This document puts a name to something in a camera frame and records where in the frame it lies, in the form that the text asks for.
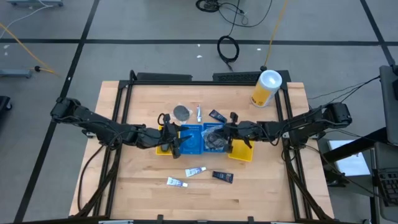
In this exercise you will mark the bagged grey round disc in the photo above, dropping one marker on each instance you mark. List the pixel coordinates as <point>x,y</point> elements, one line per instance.
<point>181,112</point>

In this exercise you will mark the grey desk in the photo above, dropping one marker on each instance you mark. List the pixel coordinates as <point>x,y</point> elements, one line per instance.
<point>385,155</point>

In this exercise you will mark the grey floor base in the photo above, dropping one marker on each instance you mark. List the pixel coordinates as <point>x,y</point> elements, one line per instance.
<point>34,2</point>
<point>15,73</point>

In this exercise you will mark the black table frame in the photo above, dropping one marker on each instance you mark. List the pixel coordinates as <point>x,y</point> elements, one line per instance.
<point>202,83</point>

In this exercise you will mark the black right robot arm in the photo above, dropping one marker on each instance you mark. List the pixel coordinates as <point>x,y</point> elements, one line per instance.
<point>311,121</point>

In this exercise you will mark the black desk beam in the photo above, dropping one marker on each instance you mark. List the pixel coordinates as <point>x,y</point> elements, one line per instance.
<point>357,146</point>

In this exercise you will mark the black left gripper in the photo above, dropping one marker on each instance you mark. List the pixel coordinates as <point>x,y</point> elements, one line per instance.
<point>155,138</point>

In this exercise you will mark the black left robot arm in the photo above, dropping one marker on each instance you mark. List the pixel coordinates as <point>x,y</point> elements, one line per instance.
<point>93,119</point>

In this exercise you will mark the white toothpaste tube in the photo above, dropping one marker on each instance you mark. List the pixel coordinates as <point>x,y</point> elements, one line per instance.
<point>195,171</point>
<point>175,182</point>
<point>199,115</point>

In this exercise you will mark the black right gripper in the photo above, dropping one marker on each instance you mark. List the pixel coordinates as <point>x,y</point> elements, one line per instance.
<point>248,130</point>

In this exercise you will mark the black vented panel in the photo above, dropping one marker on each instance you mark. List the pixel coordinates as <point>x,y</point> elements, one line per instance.
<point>236,76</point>

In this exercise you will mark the black flat panel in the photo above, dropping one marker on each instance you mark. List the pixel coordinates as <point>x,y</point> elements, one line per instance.
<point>164,76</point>

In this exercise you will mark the black table clamp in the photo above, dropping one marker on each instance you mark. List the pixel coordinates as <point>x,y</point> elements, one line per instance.
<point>250,219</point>
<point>160,218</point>

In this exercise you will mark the black keyboard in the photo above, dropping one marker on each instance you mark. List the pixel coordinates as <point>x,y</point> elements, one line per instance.
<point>388,186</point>

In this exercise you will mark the dark navy tube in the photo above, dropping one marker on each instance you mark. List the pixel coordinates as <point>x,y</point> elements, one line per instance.
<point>222,176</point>
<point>217,116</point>

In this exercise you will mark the white flat panel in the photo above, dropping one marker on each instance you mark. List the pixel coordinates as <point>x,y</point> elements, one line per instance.
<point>351,158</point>

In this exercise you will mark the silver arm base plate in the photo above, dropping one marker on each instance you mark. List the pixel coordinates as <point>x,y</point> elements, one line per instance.
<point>88,134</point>

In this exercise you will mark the black caster object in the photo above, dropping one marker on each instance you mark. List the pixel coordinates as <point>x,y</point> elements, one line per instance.
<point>3,103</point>

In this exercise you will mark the yellow white canister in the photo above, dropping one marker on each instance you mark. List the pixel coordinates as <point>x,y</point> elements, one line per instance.
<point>265,90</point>

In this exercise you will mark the yellow plastic basket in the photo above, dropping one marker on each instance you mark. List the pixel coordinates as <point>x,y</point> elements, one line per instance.
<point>242,152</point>
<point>160,151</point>

